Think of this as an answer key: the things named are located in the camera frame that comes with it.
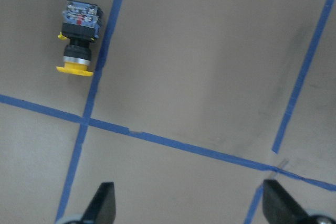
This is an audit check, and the yellow push button switch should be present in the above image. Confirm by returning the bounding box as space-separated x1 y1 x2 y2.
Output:
56 0 103 77

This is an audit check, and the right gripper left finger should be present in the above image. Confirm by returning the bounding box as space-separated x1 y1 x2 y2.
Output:
56 182 117 224

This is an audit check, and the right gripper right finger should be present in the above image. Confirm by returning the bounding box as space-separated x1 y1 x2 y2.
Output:
262 178 336 224

